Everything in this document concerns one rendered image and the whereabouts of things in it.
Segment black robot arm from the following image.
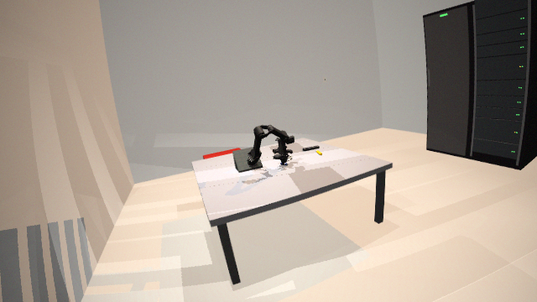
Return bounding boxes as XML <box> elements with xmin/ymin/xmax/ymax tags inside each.
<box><xmin>247</xmin><ymin>125</ymin><xmax>295</xmax><ymax>167</ymax></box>

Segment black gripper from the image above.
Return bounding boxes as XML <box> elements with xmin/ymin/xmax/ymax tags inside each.
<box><xmin>273</xmin><ymin>145</ymin><xmax>293</xmax><ymax>165</ymax></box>

